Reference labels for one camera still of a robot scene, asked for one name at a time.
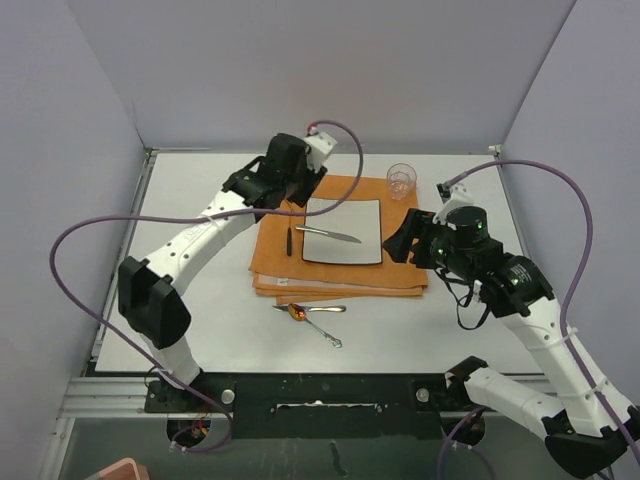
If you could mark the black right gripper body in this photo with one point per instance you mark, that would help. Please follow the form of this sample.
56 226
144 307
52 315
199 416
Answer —
438 252

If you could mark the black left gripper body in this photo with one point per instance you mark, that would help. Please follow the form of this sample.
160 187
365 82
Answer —
298 185

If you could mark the white square plate black rim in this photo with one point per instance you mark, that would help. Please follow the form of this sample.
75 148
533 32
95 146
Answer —
360 219

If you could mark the silver table knife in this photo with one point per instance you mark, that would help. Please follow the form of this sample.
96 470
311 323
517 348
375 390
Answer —
306 308
329 234

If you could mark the clear drinking glass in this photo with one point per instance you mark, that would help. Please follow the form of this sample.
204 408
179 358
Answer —
401 180

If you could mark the orange cloth napkin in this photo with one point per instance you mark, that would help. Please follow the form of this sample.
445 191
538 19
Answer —
290 278

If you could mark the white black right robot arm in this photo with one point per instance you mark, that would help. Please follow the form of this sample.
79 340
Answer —
587 424

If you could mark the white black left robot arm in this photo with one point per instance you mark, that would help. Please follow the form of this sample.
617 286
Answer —
150 290

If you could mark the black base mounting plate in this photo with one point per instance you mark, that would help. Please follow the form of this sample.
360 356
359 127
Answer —
316 406

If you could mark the pink plastic bin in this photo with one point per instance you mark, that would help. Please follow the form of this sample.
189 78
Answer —
124 469

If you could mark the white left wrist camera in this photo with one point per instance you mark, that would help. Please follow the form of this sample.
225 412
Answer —
320 147

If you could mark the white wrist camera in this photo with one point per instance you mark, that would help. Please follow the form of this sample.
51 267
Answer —
320 147
453 196

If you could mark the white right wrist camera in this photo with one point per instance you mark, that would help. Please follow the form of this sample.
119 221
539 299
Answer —
453 196

